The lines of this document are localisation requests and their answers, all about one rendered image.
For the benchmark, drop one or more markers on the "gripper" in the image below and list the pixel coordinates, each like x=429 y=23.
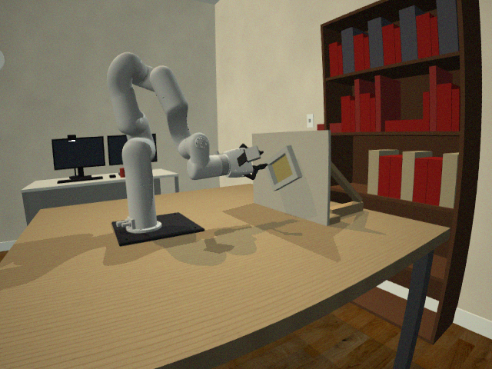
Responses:
x=236 y=171

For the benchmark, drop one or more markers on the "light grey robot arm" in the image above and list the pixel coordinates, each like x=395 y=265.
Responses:
x=136 y=152

